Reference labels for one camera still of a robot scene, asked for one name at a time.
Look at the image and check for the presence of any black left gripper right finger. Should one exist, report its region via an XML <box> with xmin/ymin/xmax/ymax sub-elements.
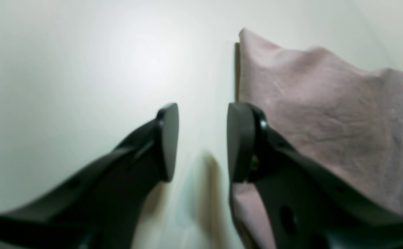
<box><xmin>227</xmin><ymin>102</ymin><xmax>403</xmax><ymax>249</ymax></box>

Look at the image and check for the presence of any mauve grey t-shirt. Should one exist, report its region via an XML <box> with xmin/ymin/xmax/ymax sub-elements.
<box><xmin>229</xmin><ymin>29</ymin><xmax>403</xmax><ymax>249</ymax></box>

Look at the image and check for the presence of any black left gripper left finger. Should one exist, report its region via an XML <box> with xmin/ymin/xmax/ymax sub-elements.
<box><xmin>0</xmin><ymin>103</ymin><xmax>179</xmax><ymax>249</ymax></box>

